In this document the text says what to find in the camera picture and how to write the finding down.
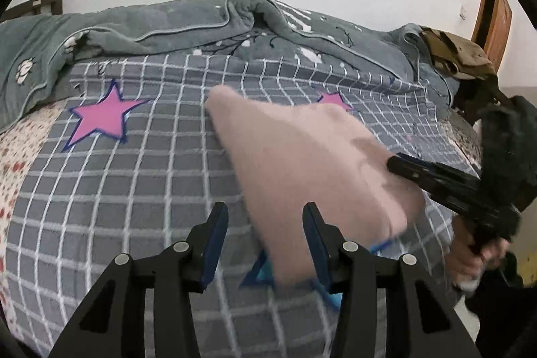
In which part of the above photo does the grey-green pillow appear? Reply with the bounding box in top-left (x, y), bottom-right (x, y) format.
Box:
top-left (0, 12), bottom-right (143, 132)

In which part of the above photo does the grey checked star blanket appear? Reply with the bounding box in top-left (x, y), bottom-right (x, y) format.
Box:
top-left (0, 52), bottom-right (483, 358)

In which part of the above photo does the person's right hand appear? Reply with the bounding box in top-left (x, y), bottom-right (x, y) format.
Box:
top-left (445, 215), bottom-right (510, 292)

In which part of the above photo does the brown wooden door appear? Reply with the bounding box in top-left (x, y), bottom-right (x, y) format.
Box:
top-left (471, 0), bottom-right (513, 73)

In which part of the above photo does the pink small garment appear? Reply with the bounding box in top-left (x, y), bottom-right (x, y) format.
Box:
top-left (205, 85), bottom-right (426, 287)

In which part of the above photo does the dark wooden bed headboard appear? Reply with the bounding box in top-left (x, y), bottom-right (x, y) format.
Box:
top-left (0, 0), bottom-right (63, 23)

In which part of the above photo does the khaki garment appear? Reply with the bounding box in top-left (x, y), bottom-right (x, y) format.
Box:
top-left (420, 27), bottom-right (498, 81)

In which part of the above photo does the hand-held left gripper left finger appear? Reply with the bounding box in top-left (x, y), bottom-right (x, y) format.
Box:
top-left (48, 202), bottom-right (229, 358)

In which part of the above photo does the dark cloth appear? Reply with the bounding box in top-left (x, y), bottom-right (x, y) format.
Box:
top-left (453, 77), bottom-right (510, 124)

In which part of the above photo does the blue denim cloth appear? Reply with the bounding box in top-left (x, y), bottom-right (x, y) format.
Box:
top-left (398, 22), bottom-right (456, 107)

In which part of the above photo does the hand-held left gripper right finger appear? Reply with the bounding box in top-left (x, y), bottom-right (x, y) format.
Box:
top-left (302, 202), bottom-right (483, 358)

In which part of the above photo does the grey-green quilt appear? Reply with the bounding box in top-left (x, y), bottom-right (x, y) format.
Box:
top-left (63, 0), bottom-right (424, 90)

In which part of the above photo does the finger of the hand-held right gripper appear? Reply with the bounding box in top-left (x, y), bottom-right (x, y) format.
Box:
top-left (396, 153), bottom-right (481, 187)
top-left (386, 157), bottom-right (466, 212)

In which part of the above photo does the person's dark clothing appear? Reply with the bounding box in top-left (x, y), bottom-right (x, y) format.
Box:
top-left (463, 249), bottom-right (537, 358)

